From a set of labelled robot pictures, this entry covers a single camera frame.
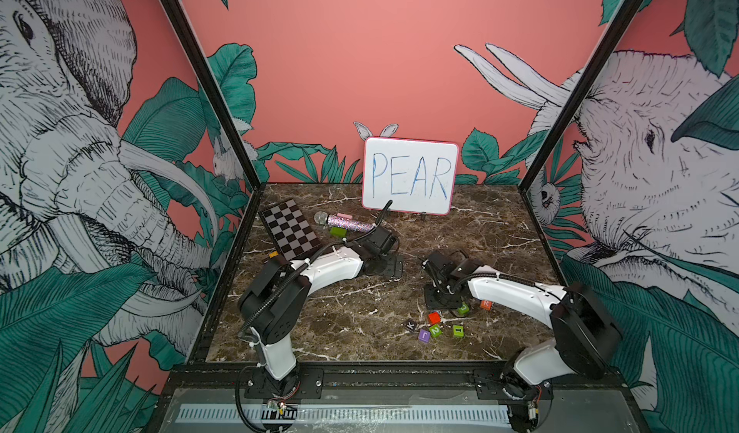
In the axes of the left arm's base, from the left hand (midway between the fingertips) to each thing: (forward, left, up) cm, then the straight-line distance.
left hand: (392, 261), depth 91 cm
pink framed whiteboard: (+32, -12, +7) cm, 34 cm away
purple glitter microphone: (+18, +14, -3) cm, 23 cm away
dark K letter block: (-18, -4, -5) cm, 20 cm away
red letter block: (-17, -11, -3) cm, 21 cm away
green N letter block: (-21, -11, -5) cm, 24 cm away
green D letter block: (-15, -21, -5) cm, 26 cm away
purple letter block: (-22, -8, -5) cm, 24 cm away
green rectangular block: (+16, +18, -5) cm, 25 cm away
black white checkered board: (+17, +36, -4) cm, 40 cm away
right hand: (-12, -10, -3) cm, 16 cm away
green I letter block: (-21, -18, -4) cm, 28 cm away
